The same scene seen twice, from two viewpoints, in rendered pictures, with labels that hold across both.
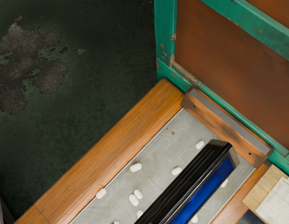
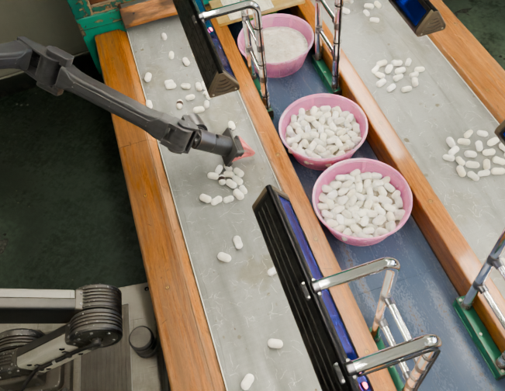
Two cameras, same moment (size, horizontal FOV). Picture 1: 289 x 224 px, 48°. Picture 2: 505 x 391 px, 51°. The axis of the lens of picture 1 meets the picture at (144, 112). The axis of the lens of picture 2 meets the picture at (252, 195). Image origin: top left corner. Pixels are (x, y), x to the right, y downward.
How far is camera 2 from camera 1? 1.37 m
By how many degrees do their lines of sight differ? 31
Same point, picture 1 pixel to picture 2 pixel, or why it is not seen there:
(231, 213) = (223, 34)
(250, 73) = not seen: outside the picture
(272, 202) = not seen: hidden behind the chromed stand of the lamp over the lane
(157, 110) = (116, 47)
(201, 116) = (143, 14)
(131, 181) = (156, 85)
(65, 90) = (15, 232)
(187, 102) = (126, 16)
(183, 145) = (156, 46)
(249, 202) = (223, 20)
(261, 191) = not seen: hidden behind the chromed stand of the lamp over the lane
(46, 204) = (126, 138)
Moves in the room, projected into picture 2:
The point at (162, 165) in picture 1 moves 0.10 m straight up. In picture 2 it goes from (160, 64) to (153, 40)
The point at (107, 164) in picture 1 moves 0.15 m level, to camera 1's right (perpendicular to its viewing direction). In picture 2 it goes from (129, 90) to (150, 60)
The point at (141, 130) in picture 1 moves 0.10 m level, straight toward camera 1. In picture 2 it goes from (123, 61) to (149, 65)
